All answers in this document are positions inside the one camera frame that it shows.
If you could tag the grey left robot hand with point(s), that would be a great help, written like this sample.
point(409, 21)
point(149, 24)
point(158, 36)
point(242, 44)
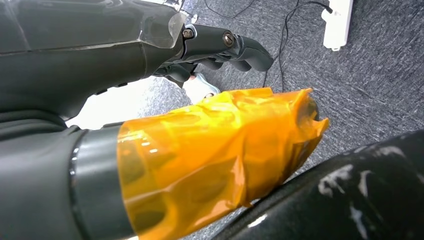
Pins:
point(82, 66)

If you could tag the person's foot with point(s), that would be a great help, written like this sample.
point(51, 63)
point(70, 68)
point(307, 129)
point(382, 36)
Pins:
point(200, 88)

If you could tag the white power strip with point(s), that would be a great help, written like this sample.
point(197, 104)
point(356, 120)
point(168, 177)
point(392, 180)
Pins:
point(338, 26)

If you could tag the black glossy robot body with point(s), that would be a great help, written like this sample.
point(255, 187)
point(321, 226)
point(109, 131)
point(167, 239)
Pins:
point(331, 198)

